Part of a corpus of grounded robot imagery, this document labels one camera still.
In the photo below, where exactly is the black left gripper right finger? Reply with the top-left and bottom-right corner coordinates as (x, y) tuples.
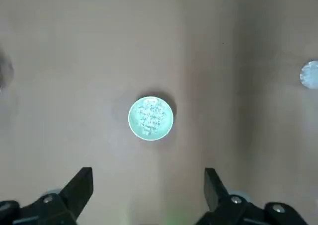
(195, 167), (312, 225)

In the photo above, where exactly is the transparent plastic bottle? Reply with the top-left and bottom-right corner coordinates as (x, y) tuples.
(299, 59), (318, 90)

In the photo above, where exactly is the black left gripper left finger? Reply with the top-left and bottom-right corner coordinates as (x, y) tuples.
(0, 167), (94, 225)

